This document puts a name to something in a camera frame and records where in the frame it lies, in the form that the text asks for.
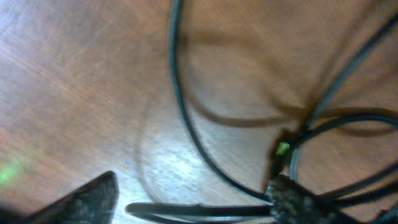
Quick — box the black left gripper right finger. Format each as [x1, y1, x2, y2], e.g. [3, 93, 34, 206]
[266, 175, 359, 224]

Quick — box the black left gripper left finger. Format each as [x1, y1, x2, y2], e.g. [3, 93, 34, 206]
[1, 170, 119, 224]

